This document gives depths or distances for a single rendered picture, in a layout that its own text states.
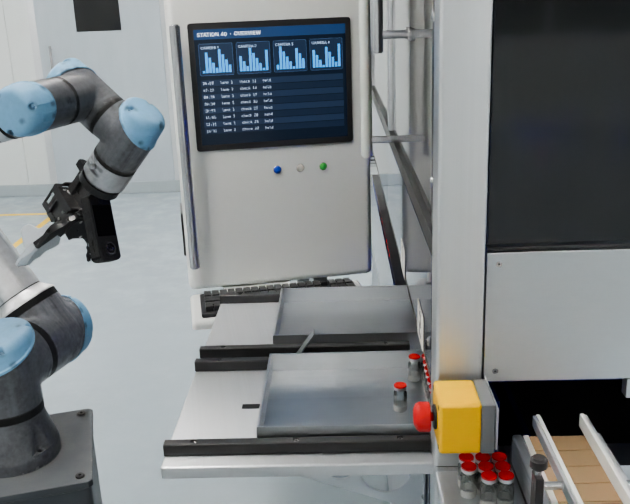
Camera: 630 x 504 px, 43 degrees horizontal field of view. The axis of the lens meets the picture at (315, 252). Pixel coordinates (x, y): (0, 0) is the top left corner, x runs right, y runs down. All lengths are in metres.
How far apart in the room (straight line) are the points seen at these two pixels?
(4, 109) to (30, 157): 5.93
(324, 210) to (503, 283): 1.08
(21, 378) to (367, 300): 0.76
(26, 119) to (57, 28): 5.72
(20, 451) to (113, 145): 0.53
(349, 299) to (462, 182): 0.79
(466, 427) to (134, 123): 0.67
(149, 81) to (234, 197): 4.73
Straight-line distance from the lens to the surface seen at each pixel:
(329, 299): 1.78
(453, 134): 1.02
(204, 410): 1.37
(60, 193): 1.41
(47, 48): 6.95
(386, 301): 1.77
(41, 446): 1.47
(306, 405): 1.35
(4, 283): 1.52
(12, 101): 1.21
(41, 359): 1.44
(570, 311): 1.12
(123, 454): 3.01
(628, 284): 1.13
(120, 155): 1.31
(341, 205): 2.11
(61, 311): 1.51
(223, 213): 2.07
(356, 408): 1.34
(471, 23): 1.01
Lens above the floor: 1.53
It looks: 18 degrees down
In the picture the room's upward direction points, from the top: 2 degrees counter-clockwise
